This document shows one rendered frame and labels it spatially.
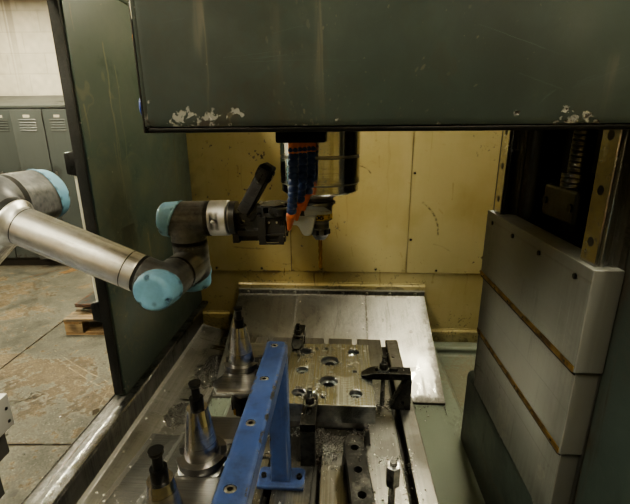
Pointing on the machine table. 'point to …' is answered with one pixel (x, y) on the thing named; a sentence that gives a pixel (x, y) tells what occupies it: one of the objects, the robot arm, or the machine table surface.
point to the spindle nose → (331, 165)
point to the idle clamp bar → (357, 471)
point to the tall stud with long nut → (392, 479)
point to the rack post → (267, 480)
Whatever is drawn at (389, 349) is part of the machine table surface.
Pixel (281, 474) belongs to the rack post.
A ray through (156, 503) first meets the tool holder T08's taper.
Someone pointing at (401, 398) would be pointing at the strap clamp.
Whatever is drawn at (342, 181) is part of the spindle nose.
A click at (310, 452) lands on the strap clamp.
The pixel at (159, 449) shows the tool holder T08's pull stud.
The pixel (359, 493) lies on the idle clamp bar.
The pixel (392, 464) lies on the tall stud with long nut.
